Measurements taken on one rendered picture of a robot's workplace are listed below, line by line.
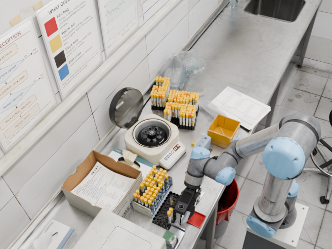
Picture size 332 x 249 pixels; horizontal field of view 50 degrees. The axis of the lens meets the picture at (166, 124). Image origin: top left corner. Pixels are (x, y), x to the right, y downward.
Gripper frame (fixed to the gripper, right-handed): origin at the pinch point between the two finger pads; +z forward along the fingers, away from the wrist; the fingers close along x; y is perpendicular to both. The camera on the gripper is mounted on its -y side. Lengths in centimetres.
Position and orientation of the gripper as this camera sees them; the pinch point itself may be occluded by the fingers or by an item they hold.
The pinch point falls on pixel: (180, 223)
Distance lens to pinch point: 160.8
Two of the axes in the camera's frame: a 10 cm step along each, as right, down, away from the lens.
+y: 4.4, -2.3, 8.7
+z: -2.0, 9.2, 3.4
